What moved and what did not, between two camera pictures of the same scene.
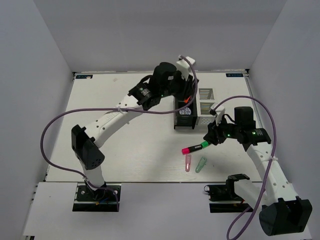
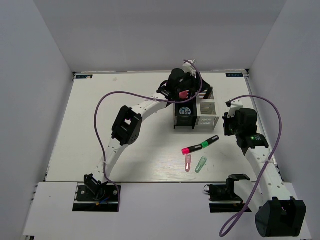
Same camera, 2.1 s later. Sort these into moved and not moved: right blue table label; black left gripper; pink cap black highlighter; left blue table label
Moved: black left gripper
Not moved: right blue table label; pink cap black highlighter; left blue table label
